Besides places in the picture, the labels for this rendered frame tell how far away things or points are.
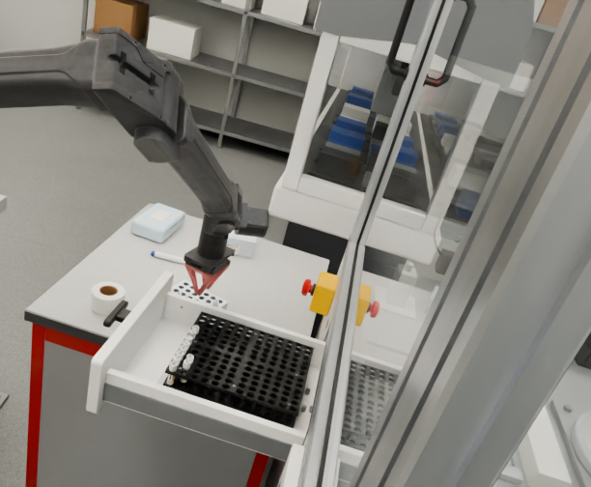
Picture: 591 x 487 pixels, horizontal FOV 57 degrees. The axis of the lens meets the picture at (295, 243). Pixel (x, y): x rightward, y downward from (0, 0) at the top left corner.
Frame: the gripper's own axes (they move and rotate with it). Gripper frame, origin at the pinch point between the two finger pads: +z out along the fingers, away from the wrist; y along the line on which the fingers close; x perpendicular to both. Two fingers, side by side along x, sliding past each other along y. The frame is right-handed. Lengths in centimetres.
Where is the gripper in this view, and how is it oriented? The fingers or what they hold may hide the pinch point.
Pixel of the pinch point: (202, 288)
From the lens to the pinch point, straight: 118.8
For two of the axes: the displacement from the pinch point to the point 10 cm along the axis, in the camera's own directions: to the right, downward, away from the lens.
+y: 4.1, -3.3, 8.5
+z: -2.6, 8.5, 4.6
